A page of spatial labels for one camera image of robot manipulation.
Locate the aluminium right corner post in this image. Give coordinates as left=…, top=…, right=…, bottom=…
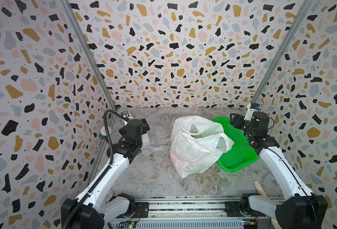
left=250, top=0, right=313, bottom=103

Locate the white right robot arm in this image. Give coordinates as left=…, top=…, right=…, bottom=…
left=230, top=111, right=328, bottom=229

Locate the aluminium left corner post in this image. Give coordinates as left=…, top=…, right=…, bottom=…
left=59, top=0, right=116, bottom=111

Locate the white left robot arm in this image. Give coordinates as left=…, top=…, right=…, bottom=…
left=61, top=119, right=150, bottom=229

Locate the microphone on black stand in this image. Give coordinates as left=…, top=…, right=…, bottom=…
left=99, top=127, right=107, bottom=140

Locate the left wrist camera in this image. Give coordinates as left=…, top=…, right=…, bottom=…
left=121, top=111, right=133, bottom=123

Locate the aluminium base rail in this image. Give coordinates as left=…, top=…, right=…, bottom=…
left=106, top=196, right=274, bottom=229

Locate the black corrugated cable conduit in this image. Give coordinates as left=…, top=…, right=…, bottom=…
left=62, top=109, right=126, bottom=229

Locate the green plastic basket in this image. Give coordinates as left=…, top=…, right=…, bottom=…
left=212, top=117, right=259, bottom=172

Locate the aluminium corner post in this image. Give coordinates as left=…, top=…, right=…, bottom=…
left=250, top=0, right=313, bottom=103
left=59, top=0, right=116, bottom=111

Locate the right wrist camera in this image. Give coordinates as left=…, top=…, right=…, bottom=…
left=244, top=103, right=260, bottom=121

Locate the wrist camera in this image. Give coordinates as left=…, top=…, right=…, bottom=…
left=244, top=103, right=260, bottom=121
left=121, top=111, right=133, bottom=123

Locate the white plastic bag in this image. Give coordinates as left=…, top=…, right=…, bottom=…
left=170, top=115, right=234, bottom=178

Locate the wooden rolling pin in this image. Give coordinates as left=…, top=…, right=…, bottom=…
left=254, top=180, right=282, bottom=229

